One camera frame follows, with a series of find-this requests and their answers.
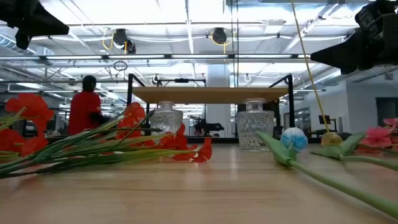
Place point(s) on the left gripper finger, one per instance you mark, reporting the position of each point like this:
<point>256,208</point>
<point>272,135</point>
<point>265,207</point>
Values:
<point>46,20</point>
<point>23,40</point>

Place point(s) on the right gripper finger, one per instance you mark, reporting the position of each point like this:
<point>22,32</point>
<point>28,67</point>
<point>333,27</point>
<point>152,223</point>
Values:
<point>342,46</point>
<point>345,62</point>

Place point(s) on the yellow artificial tulip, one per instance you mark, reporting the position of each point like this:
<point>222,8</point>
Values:
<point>331,139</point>

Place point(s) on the white and blue artificial tulip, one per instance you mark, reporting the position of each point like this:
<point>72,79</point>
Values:
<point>293,140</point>

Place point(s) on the diamond-cut glass vase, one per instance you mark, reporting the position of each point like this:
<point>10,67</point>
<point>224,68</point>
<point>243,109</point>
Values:
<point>255,127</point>

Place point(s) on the round glass bottle vase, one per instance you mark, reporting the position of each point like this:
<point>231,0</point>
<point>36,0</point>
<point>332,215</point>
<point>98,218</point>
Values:
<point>166,119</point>

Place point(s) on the black background robot arm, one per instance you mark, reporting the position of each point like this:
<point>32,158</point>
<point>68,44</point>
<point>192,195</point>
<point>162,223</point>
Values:
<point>206,127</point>

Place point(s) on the wooden shelf with black legs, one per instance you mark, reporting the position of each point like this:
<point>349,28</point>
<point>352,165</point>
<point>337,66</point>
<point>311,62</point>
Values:
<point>211,95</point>

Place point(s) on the small monitor on stand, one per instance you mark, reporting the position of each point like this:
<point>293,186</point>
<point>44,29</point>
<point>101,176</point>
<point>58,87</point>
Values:
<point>328,119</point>

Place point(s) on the person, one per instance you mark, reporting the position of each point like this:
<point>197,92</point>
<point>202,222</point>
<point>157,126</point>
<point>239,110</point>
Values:
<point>82,109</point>

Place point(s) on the long ceiling light bar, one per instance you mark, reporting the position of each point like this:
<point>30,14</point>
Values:
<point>140,57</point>

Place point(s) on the white building column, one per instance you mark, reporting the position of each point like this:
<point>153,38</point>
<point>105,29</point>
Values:
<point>219,77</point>

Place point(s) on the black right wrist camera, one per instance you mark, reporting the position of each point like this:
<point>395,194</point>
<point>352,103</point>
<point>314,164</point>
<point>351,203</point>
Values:
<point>371,14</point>

